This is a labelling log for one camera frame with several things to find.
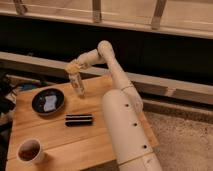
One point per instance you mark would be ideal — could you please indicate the white folded cloth on plate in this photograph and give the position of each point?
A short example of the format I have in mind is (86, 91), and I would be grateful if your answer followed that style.
(50, 103)

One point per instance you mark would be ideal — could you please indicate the wooden rail beam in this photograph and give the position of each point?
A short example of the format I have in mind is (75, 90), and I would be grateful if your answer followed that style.
(147, 84)

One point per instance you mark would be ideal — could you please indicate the wooden cutting board table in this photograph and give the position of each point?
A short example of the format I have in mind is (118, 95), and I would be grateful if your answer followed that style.
(66, 148)

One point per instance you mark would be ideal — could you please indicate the white labelled bottle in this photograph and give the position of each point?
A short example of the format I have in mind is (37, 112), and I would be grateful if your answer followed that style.
(76, 82)

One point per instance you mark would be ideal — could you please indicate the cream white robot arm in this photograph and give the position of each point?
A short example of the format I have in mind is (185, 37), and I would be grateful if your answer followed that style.
(121, 108)

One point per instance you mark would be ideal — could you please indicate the black round plate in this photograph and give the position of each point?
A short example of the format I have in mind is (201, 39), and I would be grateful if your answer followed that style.
(38, 101)

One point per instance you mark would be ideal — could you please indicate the black rectangular block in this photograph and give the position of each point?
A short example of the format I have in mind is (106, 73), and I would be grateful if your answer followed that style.
(78, 120)

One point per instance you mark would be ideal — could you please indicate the cream white gripper body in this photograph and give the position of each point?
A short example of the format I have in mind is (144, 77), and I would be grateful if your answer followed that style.
(73, 67)

